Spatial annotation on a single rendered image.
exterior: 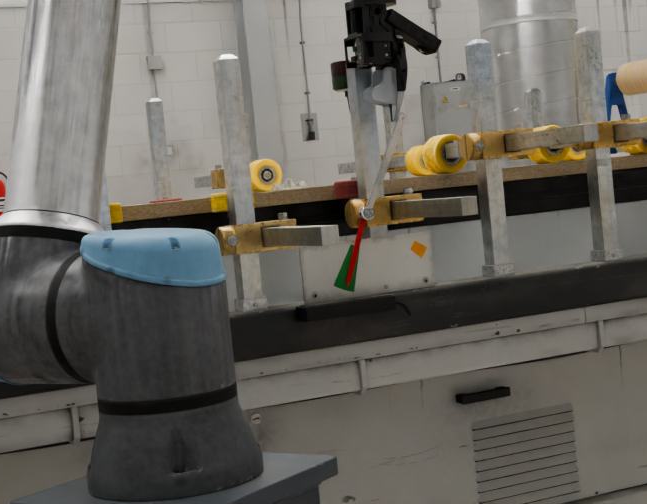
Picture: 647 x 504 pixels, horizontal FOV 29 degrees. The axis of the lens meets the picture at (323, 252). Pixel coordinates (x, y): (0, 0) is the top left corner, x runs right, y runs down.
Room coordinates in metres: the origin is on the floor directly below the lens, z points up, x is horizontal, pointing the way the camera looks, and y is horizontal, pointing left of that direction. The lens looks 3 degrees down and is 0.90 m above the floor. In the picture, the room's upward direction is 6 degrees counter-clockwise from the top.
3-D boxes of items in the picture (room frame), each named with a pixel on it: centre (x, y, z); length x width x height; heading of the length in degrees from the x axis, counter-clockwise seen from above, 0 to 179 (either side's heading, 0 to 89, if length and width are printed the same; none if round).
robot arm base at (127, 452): (1.35, 0.18, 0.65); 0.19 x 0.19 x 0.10
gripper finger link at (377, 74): (2.19, -0.12, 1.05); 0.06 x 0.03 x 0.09; 114
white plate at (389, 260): (2.22, -0.08, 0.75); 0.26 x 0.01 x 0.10; 114
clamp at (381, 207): (2.26, -0.12, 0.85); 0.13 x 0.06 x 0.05; 114
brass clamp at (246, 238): (2.16, 0.11, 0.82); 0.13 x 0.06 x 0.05; 114
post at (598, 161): (2.45, -0.55, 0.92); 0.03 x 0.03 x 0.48; 24
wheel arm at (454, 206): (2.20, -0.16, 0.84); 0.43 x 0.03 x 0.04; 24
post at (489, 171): (2.35, -0.32, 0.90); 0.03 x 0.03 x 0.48; 24
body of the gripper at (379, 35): (2.18, -0.13, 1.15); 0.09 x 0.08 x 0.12; 114
